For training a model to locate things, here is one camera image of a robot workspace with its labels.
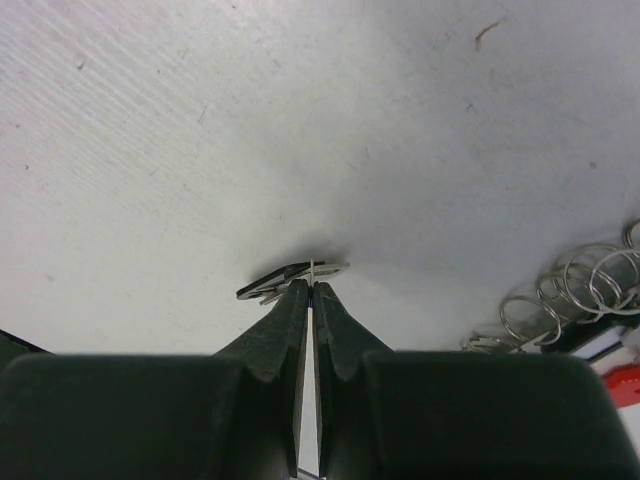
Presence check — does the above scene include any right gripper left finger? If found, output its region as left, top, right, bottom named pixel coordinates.
left=1, top=280, right=308, bottom=479

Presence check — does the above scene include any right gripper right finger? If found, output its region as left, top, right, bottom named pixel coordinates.
left=312, top=283, right=631, bottom=479

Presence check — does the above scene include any dark blue tagged key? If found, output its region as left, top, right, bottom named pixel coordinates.
left=236, top=260, right=350, bottom=306

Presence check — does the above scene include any chain of metal keyrings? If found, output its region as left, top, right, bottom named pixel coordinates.
left=459, top=218, right=640, bottom=355

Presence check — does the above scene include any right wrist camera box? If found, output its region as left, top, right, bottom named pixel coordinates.
left=584, top=326, right=639, bottom=409

